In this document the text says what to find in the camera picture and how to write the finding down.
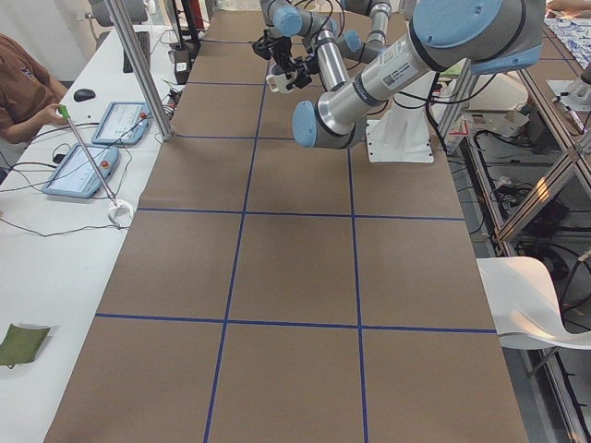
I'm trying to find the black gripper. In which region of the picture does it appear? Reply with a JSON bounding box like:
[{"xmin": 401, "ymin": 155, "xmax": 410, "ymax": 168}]
[
  {"xmin": 285, "ymin": 55, "xmax": 319, "ymax": 89},
  {"xmin": 251, "ymin": 30, "xmax": 292, "ymax": 69}
]

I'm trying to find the white mug grey inside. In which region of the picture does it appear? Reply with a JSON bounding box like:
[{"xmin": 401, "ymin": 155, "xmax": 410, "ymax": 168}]
[{"xmin": 266, "ymin": 65, "xmax": 296, "ymax": 94}]

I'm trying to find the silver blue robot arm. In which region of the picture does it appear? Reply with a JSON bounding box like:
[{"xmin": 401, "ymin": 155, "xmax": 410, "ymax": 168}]
[
  {"xmin": 292, "ymin": 1, "xmax": 546, "ymax": 149},
  {"xmin": 251, "ymin": 1, "xmax": 392, "ymax": 94}
]

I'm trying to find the black keyboard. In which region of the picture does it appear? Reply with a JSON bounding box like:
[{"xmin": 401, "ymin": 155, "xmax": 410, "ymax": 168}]
[{"xmin": 122, "ymin": 30, "xmax": 151, "ymax": 74}]

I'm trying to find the teach pendant with red button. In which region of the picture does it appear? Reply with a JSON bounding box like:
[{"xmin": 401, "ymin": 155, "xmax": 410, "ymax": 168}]
[{"xmin": 91, "ymin": 102, "xmax": 151, "ymax": 146}]

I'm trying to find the black computer mouse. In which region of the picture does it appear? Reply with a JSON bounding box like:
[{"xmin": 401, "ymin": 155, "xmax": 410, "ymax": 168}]
[{"xmin": 73, "ymin": 88, "xmax": 96, "ymax": 102}]

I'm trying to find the person in brown shirt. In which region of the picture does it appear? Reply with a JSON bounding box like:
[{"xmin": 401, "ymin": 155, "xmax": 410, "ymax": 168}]
[{"xmin": 1, "ymin": 35, "xmax": 67, "ymax": 144}]

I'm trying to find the green cloth pouch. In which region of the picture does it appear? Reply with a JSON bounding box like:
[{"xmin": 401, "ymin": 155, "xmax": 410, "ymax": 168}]
[{"xmin": 1, "ymin": 324, "xmax": 51, "ymax": 368}]

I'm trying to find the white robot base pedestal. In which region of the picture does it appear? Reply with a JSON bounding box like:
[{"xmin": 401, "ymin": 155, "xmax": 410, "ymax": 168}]
[{"xmin": 366, "ymin": 95, "xmax": 434, "ymax": 163}]

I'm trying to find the aluminium frame post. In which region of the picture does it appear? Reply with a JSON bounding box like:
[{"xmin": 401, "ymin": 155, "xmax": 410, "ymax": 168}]
[{"xmin": 104, "ymin": 0, "xmax": 173, "ymax": 141}]

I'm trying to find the green handled reacher grabber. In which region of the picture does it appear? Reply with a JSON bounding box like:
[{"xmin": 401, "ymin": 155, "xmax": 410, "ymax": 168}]
[{"xmin": 57, "ymin": 104, "xmax": 133, "ymax": 230}]

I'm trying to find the aluminium frame rack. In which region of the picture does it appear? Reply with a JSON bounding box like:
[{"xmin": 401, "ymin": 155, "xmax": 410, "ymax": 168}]
[{"xmin": 433, "ymin": 18, "xmax": 591, "ymax": 443}]

